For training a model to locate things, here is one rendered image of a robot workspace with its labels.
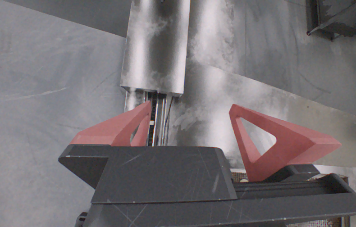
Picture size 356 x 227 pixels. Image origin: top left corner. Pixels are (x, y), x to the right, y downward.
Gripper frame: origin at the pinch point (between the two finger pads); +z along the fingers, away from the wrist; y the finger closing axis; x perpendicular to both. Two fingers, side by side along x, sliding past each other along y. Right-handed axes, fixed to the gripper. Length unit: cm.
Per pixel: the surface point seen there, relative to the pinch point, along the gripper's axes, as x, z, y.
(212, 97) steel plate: 15.7, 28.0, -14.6
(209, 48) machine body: 1.3, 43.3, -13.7
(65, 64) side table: 7, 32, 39
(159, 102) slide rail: 14.9, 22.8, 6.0
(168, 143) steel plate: 27.8, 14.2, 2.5
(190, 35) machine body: -2.4, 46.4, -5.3
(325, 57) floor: 18, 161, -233
